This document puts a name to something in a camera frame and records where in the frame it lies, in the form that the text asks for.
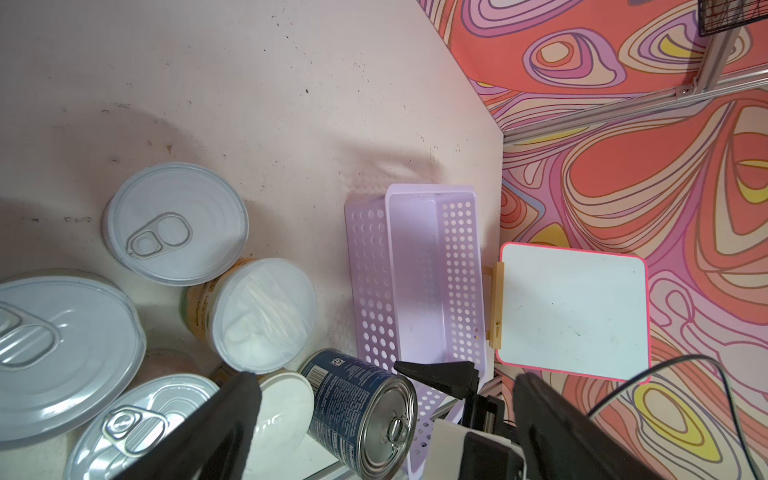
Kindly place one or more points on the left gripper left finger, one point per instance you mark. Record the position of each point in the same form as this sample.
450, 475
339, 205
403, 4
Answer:
213, 443

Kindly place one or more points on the large blue label can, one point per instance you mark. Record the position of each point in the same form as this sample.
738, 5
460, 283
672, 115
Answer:
364, 415

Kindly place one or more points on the orange label pull-tab can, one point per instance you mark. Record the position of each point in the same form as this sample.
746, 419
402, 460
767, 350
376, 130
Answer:
176, 224

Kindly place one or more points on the wooden board stand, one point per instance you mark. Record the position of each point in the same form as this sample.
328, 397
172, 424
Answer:
495, 275

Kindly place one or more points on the purple plastic perforated basket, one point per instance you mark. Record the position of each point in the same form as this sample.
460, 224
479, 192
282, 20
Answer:
416, 272

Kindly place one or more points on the black wire basket back wall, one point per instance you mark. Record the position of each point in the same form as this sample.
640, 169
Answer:
717, 16

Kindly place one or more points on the can with white plastic lid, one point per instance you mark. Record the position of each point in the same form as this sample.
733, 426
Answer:
257, 316

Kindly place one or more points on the orange can plastic lid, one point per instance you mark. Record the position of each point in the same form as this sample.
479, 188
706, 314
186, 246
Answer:
285, 414

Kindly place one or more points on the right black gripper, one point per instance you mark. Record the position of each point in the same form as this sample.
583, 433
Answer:
481, 445

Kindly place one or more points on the white board pink frame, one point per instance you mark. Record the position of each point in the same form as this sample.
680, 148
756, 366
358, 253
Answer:
575, 312

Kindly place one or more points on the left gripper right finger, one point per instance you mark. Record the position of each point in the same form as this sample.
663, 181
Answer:
559, 442

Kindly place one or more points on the silver pull-tab can front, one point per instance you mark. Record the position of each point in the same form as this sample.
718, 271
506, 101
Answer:
135, 423

